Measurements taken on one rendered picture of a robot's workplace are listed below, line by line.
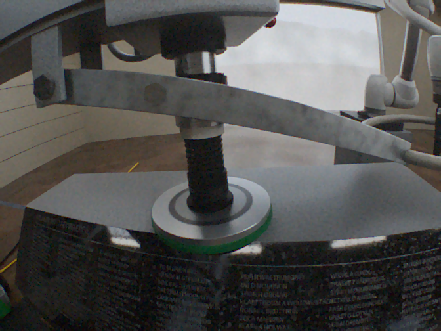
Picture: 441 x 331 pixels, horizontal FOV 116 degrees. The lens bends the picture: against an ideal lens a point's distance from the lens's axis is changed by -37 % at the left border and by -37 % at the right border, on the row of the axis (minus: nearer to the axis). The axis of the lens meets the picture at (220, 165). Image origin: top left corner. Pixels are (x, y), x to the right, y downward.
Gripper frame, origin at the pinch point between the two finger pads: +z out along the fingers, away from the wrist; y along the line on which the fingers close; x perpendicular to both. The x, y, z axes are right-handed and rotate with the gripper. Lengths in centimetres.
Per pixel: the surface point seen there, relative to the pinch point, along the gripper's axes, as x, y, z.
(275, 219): -9, 78, -5
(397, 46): -217, -535, -96
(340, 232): 1, 71, -4
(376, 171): -9.2, 42.1, -1.2
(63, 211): -32, 119, -9
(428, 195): 7.7, 43.6, -0.9
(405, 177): -1.2, 38.8, -0.7
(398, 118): -16.0, 9.9, -9.6
